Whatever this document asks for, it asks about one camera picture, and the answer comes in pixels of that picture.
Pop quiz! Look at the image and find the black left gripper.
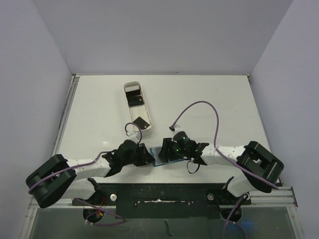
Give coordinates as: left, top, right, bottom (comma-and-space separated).
122, 143, 155, 166

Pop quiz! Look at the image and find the black credit card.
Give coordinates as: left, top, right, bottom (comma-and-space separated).
133, 117, 150, 130
126, 90, 144, 107

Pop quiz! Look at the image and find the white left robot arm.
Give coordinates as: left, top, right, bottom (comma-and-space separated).
25, 139, 155, 208

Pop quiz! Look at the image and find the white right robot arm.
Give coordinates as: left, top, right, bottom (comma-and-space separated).
157, 131, 284, 204

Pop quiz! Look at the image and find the white card tray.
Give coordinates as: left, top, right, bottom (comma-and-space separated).
124, 81, 153, 136

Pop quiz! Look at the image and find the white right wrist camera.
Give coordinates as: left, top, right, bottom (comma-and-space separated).
169, 124, 180, 132

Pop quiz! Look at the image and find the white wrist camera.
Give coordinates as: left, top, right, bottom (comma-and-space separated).
126, 131, 141, 139
169, 124, 180, 132

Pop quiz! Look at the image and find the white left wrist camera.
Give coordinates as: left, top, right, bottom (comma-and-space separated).
126, 131, 141, 139

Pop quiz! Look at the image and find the short black cable loop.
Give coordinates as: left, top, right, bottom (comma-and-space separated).
186, 159, 201, 174

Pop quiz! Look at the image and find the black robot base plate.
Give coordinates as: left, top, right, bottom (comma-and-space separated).
87, 183, 239, 219

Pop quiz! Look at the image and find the aluminium frame rail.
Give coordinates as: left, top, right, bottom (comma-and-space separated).
28, 187, 298, 209

